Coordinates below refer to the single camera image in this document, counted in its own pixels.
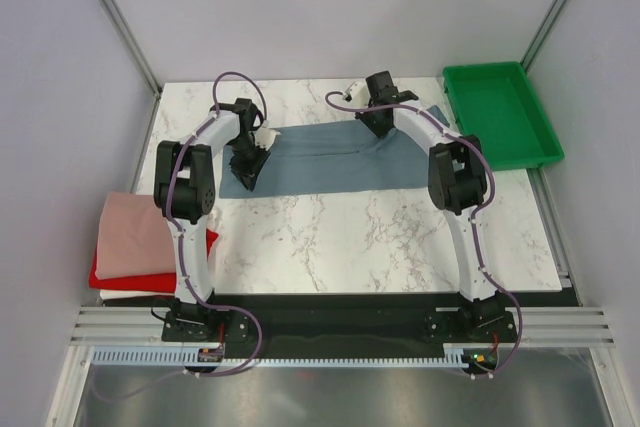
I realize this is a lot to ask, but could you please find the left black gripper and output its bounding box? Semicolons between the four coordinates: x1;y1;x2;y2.
228;135;271;191

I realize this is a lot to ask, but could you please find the blue grey t shirt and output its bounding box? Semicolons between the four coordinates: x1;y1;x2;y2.
219;106;449;199

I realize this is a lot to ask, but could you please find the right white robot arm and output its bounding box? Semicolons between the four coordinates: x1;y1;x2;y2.
342;71;519;342

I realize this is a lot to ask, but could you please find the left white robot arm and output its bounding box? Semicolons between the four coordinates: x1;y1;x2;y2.
153;98;270;342

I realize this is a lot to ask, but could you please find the green plastic tray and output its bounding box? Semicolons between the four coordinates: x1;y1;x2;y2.
443;61;564;171

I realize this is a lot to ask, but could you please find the pink folded t shirt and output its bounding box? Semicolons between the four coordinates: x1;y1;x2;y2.
96;192;176;280

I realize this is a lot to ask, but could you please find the red folded t shirt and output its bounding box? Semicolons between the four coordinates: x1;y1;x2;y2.
87;226;220;295

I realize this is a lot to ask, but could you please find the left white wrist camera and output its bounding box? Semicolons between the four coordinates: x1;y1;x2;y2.
254;127;281;151

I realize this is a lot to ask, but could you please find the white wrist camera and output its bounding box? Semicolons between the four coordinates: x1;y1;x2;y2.
254;127;281;151
342;81;369;104

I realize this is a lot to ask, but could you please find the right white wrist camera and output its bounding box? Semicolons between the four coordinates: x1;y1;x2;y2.
342;81;369;104

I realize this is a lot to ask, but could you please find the left aluminium corner post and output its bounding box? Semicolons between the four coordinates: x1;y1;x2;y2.
98;0;162;99

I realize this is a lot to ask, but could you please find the aluminium corner post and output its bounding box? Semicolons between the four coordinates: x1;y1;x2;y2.
98;0;162;99
520;0;570;73

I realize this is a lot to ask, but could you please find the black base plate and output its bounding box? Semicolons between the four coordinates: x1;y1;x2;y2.
160;291;517;360

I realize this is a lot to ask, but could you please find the right aluminium corner post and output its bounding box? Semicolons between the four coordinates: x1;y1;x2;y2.
520;0;570;73

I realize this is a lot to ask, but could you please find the aluminium frame rail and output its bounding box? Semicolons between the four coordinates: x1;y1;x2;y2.
70;307;614;347

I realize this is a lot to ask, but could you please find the light blue cable duct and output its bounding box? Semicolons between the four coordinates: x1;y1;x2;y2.
91;344;480;368

